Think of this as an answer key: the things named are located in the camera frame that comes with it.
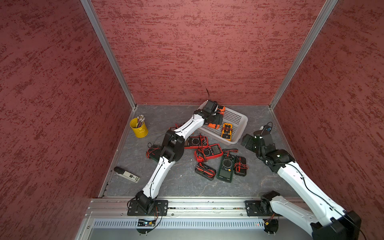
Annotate orange black multimeter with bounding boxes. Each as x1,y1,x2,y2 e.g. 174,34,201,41
207,105,226,130

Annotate yellow multimeter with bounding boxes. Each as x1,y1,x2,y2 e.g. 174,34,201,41
221,123,233,141

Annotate black multimeter face down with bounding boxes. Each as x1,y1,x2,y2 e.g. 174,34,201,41
234,156,249,177

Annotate red multimeter with leads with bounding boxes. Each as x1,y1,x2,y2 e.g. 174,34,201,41
194,144,224,163

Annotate green large multimeter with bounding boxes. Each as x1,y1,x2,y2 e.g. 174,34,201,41
216,154,235,183

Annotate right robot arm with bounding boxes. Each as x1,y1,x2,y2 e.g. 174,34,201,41
241,131,362,240

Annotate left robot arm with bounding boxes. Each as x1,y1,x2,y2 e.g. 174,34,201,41
136,106,224,215

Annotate white plastic perforated basket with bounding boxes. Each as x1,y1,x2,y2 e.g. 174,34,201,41
198,107,248,146

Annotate red black multimeter upper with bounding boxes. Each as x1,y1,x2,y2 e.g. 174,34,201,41
184,134,209,149

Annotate dark green multimeter left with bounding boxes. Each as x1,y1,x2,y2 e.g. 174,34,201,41
146,145,161,162

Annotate yellow metal pen cup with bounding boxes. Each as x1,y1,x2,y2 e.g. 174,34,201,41
130,118,149,139

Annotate pens in cup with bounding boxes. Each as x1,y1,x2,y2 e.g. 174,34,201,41
136,115,145,128

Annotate white grey handheld tester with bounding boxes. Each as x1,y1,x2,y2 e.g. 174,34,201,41
114,167,140,183

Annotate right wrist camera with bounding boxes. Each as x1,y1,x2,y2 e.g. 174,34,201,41
254,125,273,139

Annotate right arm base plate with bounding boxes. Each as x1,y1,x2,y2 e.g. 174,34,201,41
245,200,281,218

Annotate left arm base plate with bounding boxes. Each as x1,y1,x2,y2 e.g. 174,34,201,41
127,200,169,217

